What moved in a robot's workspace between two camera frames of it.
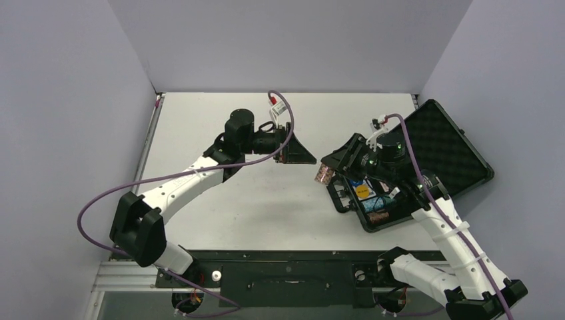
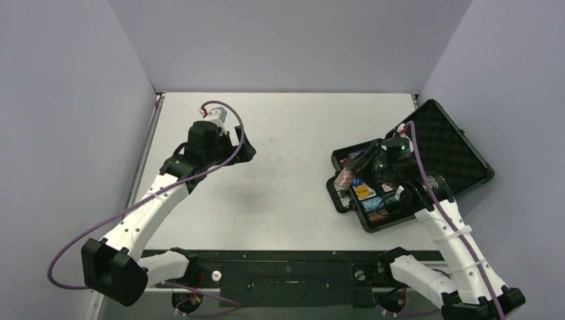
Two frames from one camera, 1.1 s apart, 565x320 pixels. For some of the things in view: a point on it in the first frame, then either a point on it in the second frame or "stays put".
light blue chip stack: (374, 204) stays put
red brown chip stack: (376, 217) stays put
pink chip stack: (324, 174) to (344, 177)
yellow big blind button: (362, 191) stays put
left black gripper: (293, 152) to (244, 155)
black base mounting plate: (289, 279) stays put
